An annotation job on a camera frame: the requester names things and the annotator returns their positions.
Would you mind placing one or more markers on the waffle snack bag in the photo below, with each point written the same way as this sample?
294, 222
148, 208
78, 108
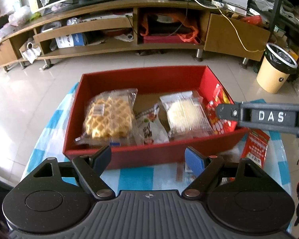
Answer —
110, 119

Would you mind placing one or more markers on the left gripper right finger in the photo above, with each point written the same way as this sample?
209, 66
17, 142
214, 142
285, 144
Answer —
206, 171

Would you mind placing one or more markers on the orange plastic bag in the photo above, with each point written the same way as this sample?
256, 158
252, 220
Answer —
169, 28

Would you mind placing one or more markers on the round white cake package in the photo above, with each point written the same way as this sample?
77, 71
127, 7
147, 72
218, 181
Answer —
185, 115

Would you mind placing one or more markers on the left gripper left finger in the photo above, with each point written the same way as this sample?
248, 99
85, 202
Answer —
89, 170

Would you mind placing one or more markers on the red ketchup style packet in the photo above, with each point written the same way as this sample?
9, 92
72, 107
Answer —
256, 146

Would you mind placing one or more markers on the blue white appliance box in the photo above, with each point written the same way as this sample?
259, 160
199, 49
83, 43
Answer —
71, 40

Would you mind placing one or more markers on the yellow trash bin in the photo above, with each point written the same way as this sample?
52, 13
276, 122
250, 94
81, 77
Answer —
277, 65

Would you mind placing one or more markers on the red cardboard box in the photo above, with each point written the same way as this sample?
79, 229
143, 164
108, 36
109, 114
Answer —
151, 83

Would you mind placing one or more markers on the wooden tv stand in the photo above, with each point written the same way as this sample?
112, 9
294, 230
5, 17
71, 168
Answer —
114, 27

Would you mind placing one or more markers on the white pouch with text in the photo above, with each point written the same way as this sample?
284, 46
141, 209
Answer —
149, 130

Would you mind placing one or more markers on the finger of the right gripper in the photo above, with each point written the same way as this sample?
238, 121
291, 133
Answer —
232, 112

